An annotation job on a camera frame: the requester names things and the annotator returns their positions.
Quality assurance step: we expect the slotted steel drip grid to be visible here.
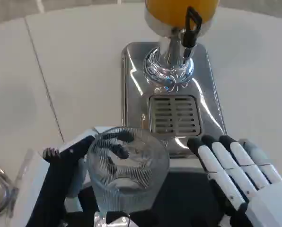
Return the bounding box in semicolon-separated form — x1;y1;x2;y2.
149;95;203;137

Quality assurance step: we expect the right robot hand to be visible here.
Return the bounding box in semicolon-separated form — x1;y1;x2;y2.
186;134;282;227

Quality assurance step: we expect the orange juice drink dispenser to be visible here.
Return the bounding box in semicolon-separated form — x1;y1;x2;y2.
142;0;220;91

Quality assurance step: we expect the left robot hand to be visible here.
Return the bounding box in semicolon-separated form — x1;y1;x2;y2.
26;126;133;227

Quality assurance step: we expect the steel drip tray base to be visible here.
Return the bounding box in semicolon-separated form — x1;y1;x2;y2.
120;42;227;158

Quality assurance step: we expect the black tap lever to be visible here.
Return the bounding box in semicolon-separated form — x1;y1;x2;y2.
182;6;203;49

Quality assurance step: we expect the clear ribbed glass cup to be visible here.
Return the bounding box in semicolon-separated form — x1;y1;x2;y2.
85;127;170;214

